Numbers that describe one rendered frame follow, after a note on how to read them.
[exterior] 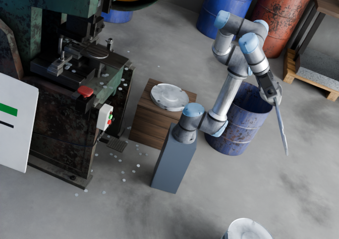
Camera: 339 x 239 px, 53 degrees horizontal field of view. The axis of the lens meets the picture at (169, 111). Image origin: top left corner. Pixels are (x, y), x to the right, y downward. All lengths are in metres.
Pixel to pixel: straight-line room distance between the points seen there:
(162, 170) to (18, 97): 0.97
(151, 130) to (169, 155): 0.44
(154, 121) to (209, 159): 0.57
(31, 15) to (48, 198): 1.05
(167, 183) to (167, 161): 0.21
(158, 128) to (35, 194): 0.93
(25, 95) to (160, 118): 0.92
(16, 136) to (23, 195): 0.35
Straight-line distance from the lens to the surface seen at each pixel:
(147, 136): 2.54
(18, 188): 2.25
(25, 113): 2.09
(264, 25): 1.47
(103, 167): 2.38
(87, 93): 1.71
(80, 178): 2.26
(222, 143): 2.74
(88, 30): 1.89
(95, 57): 1.95
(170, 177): 2.25
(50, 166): 2.32
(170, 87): 2.60
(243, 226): 2.09
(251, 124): 2.61
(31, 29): 1.93
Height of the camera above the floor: 1.79
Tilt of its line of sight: 37 degrees down
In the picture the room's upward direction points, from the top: 20 degrees clockwise
